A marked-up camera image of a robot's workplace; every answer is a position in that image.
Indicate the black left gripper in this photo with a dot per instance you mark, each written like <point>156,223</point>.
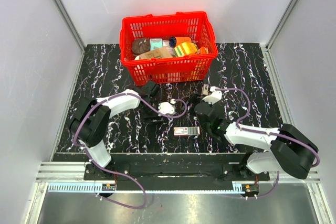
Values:
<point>155,117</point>

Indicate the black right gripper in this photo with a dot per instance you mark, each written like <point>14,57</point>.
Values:
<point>193,98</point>

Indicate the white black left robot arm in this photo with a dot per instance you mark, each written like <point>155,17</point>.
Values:
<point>90,120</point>

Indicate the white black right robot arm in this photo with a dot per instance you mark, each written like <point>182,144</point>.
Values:
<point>282,149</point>

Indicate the staple box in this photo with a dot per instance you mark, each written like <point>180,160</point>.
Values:
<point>187,131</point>

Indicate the orange packet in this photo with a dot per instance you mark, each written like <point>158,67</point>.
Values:
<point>202,51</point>

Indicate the yellow green striped box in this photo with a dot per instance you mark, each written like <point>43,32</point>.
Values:
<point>185,49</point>

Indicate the red plastic basket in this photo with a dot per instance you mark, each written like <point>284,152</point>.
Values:
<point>194,67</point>

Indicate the cardboard box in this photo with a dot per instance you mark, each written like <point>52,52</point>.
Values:
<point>160,53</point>

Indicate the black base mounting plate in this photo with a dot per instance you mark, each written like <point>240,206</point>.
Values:
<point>215,171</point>

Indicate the orange cylinder can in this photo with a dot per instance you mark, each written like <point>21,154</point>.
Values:
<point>175,40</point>

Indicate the teal small box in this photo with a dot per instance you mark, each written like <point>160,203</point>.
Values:
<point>156,43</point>

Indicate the brown round item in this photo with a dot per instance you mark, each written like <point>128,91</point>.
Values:
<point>140,46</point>

